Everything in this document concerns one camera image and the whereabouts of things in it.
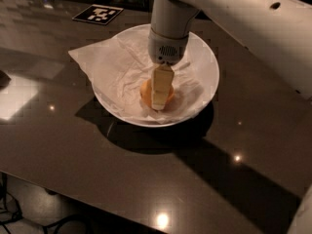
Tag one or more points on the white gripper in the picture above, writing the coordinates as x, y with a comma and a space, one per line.
166, 48

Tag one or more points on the orange fruit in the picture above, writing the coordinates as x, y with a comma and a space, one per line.
145, 93

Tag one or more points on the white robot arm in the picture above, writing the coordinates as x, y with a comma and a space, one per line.
278, 133

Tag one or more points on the white bowl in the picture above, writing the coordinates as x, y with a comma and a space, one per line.
205, 68

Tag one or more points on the white paper napkin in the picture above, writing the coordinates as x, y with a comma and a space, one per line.
117, 67

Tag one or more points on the black white marker tag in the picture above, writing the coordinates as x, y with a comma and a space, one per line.
98, 14

